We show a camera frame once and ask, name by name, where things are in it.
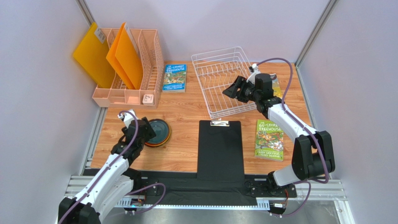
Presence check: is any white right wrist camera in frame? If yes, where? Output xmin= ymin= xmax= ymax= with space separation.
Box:
xmin=247 ymin=63 xmax=261 ymax=84

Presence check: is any orange plastic folder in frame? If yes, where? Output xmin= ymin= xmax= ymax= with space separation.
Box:
xmin=106 ymin=22 xmax=143 ymax=90

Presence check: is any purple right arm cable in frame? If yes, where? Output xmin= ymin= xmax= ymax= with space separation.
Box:
xmin=256 ymin=57 xmax=330 ymax=217

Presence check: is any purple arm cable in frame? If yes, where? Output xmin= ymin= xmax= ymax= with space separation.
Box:
xmin=57 ymin=110 xmax=167 ymax=224
xmin=256 ymin=57 xmax=330 ymax=217

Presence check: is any black clipboard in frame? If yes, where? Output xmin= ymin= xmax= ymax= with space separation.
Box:
xmin=197 ymin=120 xmax=245 ymax=182

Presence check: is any small pink eraser box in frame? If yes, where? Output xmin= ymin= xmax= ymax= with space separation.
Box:
xmin=142 ymin=94 xmax=155 ymax=105

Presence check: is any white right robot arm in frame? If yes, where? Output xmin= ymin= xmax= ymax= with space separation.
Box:
xmin=222 ymin=73 xmax=335 ymax=191

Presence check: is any yellow treehouse book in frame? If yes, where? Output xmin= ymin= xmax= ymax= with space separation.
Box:
xmin=270 ymin=73 xmax=283 ymax=98

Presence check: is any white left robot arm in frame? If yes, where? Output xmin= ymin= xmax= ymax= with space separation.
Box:
xmin=58 ymin=112 xmax=156 ymax=224

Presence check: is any black base mat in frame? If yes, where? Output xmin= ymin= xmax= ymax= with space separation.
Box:
xmin=82 ymin=168 xmax=298 ymax=207

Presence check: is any white wire dish rack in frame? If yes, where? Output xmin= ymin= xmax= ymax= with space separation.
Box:
xmin=191 ymin=46 xmax=256 ymax=119

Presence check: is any orange plate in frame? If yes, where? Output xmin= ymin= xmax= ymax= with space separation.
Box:
xmin=145 ymin=131 xmax=171 ymax=147

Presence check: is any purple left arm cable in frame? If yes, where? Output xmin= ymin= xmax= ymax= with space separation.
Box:
xmin=57 ymin=110 xmax=167 ymax=224

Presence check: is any dark grey plate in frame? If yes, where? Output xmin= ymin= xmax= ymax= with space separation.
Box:
xmin=149 ymin=119 xmax=171 ymax=133

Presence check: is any green treehouse book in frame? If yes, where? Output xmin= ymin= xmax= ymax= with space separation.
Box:
xmin=254 ymin=119 xmax=284 ymax=162

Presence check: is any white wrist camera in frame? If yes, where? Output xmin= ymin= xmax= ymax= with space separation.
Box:
xmin=247 ymin=63 xmax=261 ymax=84
xmin=118 ymin=109 xmax=137 ymax=128

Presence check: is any blue treehouse book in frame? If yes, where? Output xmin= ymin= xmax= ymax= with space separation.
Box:
xmin=162 ymin=64 xmax=187 ymax=92

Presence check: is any aluminium frame rail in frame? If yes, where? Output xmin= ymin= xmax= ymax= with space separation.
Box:
xmin=64 ymin=176 xmax=347 ymax=210

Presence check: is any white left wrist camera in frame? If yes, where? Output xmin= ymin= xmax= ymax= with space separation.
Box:
xmin=118 ymin=109 xmax=137 ymax=128

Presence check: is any yellow plastic folder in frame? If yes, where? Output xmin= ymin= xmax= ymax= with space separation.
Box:
xmin=73 ymin=22 xmax=115 ymax=89

